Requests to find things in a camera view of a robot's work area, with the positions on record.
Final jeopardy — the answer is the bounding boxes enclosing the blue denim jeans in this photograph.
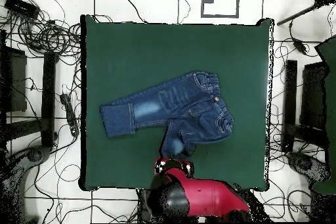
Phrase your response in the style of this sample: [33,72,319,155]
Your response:
[99,70,235,158]

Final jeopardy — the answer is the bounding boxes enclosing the dark flat panel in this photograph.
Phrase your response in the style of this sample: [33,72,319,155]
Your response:
[0,46,28,113]
[299,60,329,131]

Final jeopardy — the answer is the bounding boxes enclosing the dark green table cloth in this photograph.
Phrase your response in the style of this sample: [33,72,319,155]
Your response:
[79,14,275,192]

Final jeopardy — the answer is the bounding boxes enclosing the black power strip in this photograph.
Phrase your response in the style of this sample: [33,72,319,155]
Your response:
[59,93,80,137]

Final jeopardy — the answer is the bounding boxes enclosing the black stand bar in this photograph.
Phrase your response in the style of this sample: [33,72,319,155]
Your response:
[281,59,298,153]
[41,51,58,148]

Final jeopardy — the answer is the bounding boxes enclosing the grey stand base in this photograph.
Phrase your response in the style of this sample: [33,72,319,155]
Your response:
[285,151,331,183]
[0,145,52,223]

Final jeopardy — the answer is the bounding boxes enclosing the small black power adapter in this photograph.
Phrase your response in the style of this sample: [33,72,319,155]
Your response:
[291,37,308,55]

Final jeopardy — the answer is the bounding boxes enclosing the black stand with rod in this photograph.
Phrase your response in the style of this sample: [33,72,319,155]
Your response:
[276,0,336,26]

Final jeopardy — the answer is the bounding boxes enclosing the black adapter box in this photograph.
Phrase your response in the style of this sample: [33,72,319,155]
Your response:
[4,0,41,20]

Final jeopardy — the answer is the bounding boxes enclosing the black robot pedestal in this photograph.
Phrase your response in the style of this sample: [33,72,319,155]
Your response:
[137,189,156,223]

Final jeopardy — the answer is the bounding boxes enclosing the grey floor hatch frame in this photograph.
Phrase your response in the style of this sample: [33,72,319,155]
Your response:
[201,0,240,19]

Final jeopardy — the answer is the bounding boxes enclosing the coil of black cables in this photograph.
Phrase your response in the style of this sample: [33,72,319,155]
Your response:
[18,20,81,57]

